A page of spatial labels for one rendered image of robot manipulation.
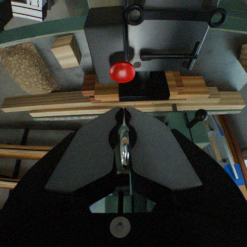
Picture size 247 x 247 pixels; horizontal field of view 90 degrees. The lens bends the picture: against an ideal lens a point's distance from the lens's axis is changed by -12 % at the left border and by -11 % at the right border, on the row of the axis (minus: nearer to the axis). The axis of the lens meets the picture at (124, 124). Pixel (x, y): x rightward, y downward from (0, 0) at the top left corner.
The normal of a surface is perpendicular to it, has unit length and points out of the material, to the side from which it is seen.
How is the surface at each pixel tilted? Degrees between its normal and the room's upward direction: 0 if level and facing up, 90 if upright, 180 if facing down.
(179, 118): 90
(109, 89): 90
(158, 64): 0
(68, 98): 90
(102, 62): 0
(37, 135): 90
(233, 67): 0
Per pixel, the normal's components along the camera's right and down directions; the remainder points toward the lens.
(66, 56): 0.02, 0.89
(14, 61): -0.01, 0.51
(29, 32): -0.04, -0.45
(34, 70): 0.66, 0.62
